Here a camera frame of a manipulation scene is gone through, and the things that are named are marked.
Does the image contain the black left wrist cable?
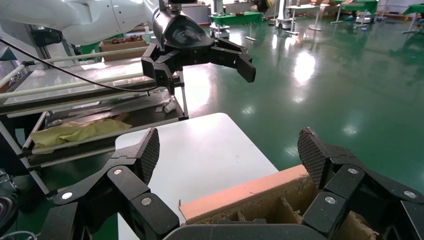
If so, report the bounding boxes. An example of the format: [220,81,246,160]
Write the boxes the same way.
[0,37,152,94]

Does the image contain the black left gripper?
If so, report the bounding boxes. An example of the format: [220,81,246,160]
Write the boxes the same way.
[141,9,257,96]

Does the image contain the pipe rack with dark shelves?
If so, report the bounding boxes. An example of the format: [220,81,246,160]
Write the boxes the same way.
[0,46,190,196]

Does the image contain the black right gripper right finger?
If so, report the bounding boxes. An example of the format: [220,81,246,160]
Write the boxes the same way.
[297,127,424,240]

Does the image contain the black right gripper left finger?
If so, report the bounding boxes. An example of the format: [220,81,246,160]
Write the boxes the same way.
[38,127,180,240]

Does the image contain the open cardboard box with parts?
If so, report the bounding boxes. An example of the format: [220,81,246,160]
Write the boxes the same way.
[99,34,150,63]

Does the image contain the black round wheel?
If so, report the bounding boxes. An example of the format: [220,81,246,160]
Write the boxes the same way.
[0,197,19,238]

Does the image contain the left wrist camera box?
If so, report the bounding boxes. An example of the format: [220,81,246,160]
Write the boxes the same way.
[158,0,199,14]

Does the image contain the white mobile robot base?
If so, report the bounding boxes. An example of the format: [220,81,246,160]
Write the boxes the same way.
[209,0,231,39]
[274,0,294,30]

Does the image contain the white metal leg table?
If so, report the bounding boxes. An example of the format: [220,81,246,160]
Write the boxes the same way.
[285,3,323,36]

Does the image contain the green covered table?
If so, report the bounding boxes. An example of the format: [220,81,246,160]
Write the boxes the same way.
[210,11,265,28]
[401,3,424,35]
[331,0,379,25]

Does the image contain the cardboard divider box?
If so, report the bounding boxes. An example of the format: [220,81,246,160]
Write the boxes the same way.
[178,164,379,240]

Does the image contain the yellow cloth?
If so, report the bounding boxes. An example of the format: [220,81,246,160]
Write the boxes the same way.
[29,119,133,155]

